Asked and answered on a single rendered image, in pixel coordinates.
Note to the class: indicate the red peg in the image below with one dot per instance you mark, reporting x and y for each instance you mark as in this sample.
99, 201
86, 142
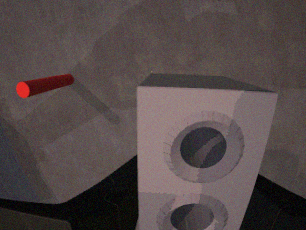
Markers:
38, 86

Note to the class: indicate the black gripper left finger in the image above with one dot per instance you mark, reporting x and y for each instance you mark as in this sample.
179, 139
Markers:
110, 205

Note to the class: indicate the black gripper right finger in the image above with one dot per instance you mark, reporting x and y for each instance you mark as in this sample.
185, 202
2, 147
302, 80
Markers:
271, 207

